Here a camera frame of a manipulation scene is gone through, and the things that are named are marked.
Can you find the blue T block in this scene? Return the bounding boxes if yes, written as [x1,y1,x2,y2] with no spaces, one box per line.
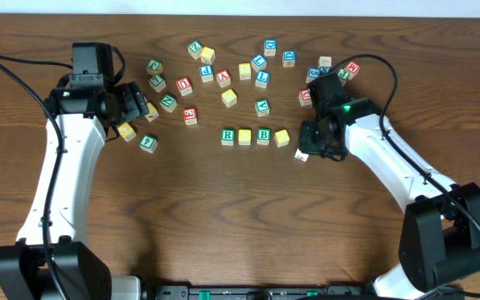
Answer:
[294,148,309,162]

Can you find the yellow O block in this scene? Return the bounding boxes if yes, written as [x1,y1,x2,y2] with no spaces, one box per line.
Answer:
[237,129,252,146]
[274,129,291,148]

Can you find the green B block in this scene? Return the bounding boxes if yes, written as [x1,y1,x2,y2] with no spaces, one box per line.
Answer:
[257,127,271,145]

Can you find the green R block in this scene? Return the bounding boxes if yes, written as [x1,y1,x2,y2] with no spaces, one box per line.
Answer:
[221,128,235,146]

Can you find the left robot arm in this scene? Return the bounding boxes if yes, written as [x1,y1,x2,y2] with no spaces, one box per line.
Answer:
[0,42,153,299]

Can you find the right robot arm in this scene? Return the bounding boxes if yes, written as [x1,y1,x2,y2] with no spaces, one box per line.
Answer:
[299,74,480,299]

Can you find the yellow block beside V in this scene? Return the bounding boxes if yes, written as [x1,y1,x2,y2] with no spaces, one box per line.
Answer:
[145,102,159,122]

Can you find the yellow block far left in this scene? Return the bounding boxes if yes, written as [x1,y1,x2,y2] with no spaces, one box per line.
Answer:
[117,122,137,142]

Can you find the green 7 block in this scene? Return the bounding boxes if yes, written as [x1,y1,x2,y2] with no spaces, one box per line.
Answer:
[148,74,167,93]

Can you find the green N block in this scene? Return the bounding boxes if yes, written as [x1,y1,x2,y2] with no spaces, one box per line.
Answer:
[160,94,178,113]

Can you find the green 4 block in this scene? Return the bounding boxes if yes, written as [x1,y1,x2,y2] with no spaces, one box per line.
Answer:
[139,135,158,153]

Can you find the green J block left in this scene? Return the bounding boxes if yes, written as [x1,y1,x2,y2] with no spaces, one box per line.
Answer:
[146,58,163,75]

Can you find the green j block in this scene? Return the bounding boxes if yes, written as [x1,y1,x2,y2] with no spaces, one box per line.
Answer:
[146,58,163,75]
[337,68,351,86]

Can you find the red U block right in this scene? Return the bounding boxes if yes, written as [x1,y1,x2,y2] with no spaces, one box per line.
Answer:
[298,88,312,106]

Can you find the red u block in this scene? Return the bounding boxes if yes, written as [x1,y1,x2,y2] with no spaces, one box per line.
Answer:
[298,88,312,106]
[176,77,193,96]

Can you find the red U block left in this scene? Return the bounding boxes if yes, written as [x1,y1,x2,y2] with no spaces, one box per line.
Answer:
[176,77,193,96]

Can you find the red E block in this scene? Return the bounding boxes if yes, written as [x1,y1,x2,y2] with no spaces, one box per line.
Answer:
[183,107,198,126]

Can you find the green J block right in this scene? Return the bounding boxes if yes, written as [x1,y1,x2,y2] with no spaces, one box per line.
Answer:
[337,68,351,86]

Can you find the blue 5 block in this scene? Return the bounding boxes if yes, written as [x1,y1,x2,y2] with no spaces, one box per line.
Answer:
[306,67,321,83]

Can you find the green V block centre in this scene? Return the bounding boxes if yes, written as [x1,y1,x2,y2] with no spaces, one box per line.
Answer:
[255,98,271,117]

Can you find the red M block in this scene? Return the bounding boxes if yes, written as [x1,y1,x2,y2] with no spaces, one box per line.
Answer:
[344,61,360,80]

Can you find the plain X block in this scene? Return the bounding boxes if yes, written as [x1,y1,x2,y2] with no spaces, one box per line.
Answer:
[317,56,333,74]

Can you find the blue P block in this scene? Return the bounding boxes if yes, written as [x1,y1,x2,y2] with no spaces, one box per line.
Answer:
[199,65,214,83]

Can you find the green Z block top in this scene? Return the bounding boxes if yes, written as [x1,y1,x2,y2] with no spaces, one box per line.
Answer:
[187,40,203,60]

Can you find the blue L block lower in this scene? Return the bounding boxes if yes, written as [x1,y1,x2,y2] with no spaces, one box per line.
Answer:
[255,70,270,88]

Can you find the blue l block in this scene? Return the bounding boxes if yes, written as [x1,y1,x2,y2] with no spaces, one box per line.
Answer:
[251,53,268,73]
[255,70,270,88]

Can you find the blue D block right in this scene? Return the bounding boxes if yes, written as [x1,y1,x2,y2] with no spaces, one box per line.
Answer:
[282,50,297,68]

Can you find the blue d block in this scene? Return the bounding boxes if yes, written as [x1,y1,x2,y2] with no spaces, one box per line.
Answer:
[282,50,297,68]
[263,39,278,57]

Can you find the yellow block near Z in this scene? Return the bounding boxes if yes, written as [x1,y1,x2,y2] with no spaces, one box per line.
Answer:
[200,47,216,65]

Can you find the red A block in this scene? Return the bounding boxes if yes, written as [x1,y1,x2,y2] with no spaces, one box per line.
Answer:
[216,69,232,88]

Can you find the yellow C block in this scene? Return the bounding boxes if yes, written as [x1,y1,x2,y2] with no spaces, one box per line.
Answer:
[221,88,238,108]

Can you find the blue L block upper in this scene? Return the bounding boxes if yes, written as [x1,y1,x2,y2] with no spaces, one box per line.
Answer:
[251,53,268,73]

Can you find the yellow S block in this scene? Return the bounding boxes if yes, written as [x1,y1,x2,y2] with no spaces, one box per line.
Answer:
[238,63,252,80]

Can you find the blue D block top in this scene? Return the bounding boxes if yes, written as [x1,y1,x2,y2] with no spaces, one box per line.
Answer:
[263,39,278,57]

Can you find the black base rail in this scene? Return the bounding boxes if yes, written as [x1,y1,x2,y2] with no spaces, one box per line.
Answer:
[144,283,394,300]

